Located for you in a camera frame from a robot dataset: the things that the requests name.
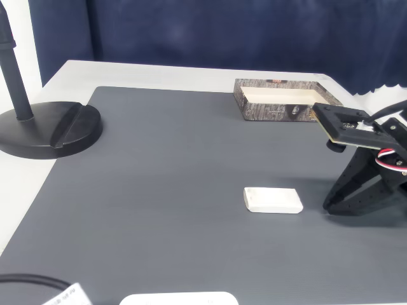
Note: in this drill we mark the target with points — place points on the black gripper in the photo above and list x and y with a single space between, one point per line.
358 178

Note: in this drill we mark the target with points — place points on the white rectangular block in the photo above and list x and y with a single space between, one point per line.
273 200

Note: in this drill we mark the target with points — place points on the brown patterned cardboard box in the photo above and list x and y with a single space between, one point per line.
270 112

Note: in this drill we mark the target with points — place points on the grey table mat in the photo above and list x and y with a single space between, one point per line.
159 190

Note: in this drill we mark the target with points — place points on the dark blue curtain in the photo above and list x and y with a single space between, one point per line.
222 31

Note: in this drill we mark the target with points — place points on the white flat device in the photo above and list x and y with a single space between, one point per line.
178 299

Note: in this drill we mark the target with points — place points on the white paper label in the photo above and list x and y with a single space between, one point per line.
73 297

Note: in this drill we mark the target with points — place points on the black round-base stand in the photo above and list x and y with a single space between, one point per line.
31 133

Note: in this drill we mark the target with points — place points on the black gripper camera mount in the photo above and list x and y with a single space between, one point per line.
330 124

